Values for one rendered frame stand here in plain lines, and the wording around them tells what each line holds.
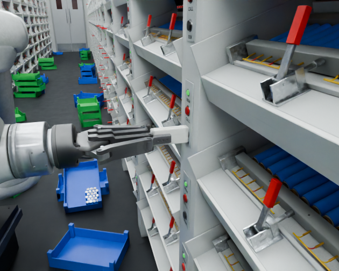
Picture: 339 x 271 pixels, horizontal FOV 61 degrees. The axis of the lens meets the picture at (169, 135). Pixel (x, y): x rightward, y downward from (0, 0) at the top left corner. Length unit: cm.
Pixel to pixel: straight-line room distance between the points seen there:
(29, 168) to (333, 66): 43
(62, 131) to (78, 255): 105
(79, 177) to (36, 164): 138
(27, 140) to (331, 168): 40
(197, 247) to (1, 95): 80
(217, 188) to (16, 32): 77
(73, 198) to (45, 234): 26
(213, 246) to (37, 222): 124
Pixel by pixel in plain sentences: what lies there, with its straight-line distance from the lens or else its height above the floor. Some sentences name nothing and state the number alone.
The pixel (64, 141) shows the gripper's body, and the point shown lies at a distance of 49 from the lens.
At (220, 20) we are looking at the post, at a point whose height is 100.
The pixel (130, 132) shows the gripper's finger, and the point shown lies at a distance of 53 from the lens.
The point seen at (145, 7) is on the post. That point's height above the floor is 104.
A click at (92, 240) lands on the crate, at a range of 154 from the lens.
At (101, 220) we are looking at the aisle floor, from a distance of 166.
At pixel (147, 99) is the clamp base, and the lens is 99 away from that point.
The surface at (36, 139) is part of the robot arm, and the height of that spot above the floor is 83.
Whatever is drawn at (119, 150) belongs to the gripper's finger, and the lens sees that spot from 47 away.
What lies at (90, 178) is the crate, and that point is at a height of 10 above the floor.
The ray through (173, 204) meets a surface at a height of 55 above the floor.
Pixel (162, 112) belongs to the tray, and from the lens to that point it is 87.
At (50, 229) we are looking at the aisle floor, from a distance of 167.
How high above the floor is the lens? 101
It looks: 22 degrees down
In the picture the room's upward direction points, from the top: straight up
